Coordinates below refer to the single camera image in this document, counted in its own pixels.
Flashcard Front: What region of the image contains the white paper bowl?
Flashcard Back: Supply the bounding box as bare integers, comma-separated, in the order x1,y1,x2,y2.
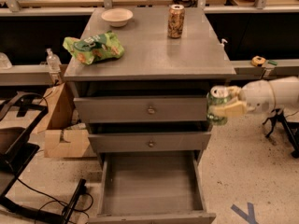
101,8,133,27

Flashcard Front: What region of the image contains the black tripod stand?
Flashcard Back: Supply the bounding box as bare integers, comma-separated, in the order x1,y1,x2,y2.
263,109,299,159

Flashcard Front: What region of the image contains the grey open bottom drawer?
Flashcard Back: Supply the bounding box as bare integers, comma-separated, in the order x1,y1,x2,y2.
89,151,216,224

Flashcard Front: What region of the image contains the small white pump bottle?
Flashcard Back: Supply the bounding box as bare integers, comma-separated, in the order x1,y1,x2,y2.
221,38,228,48

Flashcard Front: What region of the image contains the green soda can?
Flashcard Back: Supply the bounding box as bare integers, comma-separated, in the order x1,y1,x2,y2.
206,86,232,126

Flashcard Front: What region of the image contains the black floor cable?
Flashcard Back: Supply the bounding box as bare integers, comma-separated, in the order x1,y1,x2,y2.
16,177,94,224

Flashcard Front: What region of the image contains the green chip bag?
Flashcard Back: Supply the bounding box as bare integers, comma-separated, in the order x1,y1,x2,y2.
63,31,124,65

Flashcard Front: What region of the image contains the grey drawer cabinet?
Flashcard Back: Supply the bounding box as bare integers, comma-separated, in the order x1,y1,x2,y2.
63,6,236,173

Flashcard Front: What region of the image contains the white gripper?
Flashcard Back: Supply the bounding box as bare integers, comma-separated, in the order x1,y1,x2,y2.
212,80,275,118

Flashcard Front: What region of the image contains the cardboard box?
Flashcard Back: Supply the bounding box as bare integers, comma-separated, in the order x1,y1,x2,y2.
34,83,95,158

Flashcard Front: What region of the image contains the grey middle drawer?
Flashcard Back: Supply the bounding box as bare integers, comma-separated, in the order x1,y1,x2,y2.
89,132,211,153

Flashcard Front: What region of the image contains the grey top drawer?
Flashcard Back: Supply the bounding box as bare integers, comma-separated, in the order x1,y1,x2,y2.
74,96,207,123

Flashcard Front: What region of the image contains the brown patterned can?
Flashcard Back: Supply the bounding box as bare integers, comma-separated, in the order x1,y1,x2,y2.
167,5,185,38

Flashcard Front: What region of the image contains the black metal frame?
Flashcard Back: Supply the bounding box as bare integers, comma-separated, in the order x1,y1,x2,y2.
0,91,86,224

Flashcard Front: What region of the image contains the clear plastic bottle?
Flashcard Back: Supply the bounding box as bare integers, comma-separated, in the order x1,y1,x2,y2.
46,49,62,72

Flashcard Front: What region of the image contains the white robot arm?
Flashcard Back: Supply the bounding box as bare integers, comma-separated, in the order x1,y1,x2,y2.
208,77,299,118

